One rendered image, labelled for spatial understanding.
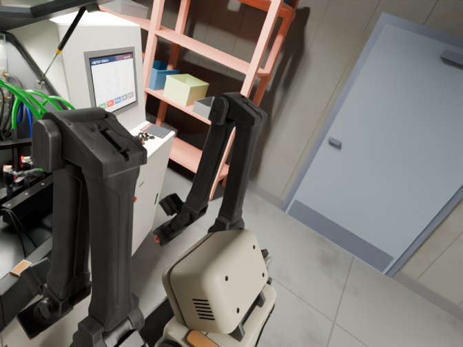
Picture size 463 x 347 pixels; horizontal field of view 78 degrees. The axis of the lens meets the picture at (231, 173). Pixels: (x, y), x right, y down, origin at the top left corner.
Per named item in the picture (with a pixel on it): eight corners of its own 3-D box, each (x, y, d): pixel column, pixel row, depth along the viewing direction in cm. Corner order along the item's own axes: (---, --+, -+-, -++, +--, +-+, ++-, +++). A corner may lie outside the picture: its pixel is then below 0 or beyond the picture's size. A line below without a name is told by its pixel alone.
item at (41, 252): (5, 328, 88) (1, 295, 80) (-9, 323, 88) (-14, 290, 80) (114, 213, 142) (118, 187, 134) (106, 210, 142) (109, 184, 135)
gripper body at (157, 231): (151, 231, 101) (162, 222, 97) (171, 219, 109) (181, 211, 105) (161, 246, 100) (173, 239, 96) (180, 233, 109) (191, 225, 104)
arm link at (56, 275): (53, 132, 35) (125, 120, 44) (25, 111, 37) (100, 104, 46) (49, 330, 56) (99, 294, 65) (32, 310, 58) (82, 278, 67)
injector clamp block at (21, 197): (12, 239, 109) (10, 208, 102) (-12, 229, 109) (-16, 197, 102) (72, 193, 139) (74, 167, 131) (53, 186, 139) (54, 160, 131)
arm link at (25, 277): (52, 314, 55) (92, 286, 62) (19, 264, 56) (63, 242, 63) (35, 327, 62) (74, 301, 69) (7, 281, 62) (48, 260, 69)
